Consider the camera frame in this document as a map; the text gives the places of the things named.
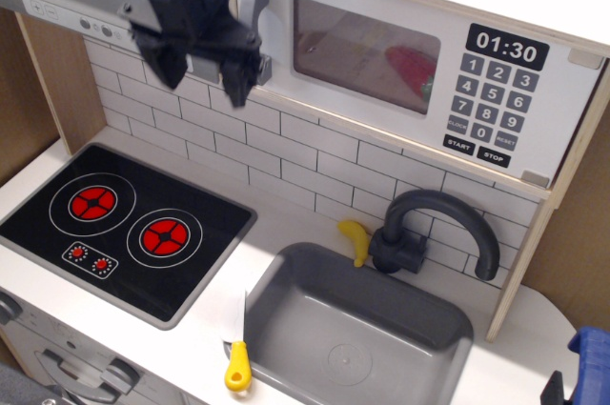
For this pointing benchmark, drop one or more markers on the wooden toy kitchen cabinet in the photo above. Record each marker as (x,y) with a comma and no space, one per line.
(338,167)

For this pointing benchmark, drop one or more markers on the blue plastic object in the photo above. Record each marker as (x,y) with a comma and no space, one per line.
(592,346)

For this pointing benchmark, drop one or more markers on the grey toy oven door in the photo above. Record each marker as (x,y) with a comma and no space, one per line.
(83,371)

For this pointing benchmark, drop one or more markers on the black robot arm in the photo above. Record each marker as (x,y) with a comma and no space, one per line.
(248,12)

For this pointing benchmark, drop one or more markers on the black object bottom right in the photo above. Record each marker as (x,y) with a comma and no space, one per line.
(553,393)

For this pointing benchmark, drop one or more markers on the black toy stove top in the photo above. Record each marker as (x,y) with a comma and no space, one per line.
(129,233)

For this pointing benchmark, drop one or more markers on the yellow handled toy knife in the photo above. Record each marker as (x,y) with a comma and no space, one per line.
(238,374)

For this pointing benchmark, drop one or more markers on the grey toy sink basin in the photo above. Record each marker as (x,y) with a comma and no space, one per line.
(324,331)

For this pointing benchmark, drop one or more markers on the yellow toy banana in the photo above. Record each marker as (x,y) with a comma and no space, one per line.
(359,238)

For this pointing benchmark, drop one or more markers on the white toy microwave door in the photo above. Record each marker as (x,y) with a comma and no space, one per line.
(499,98)

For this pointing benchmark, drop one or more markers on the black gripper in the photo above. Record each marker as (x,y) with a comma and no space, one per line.
(203,28)

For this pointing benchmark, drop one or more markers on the red toy chili pepper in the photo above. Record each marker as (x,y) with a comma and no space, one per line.
(416,69)

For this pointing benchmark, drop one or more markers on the grey oven knob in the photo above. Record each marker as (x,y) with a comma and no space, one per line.
(10,308)

